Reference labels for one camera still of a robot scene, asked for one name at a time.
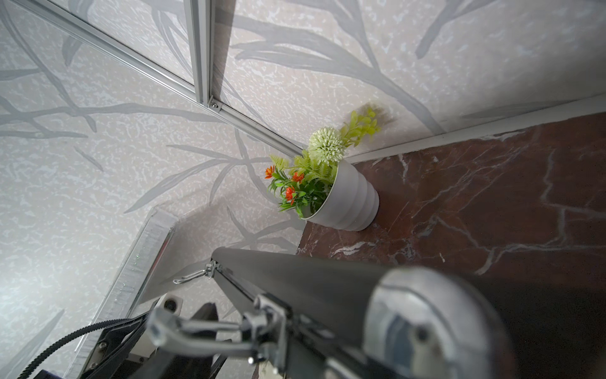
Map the potted plant white pot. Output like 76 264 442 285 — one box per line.
264 107 380 232

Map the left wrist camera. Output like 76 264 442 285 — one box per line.
127 292 184 364

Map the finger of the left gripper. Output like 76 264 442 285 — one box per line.
80 313 220 378

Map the clear plastic wall shelf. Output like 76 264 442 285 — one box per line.
63 208 178 379

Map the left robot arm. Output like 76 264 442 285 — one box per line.
19 312 227 378

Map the black poker case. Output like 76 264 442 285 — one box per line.
144 245 606 379

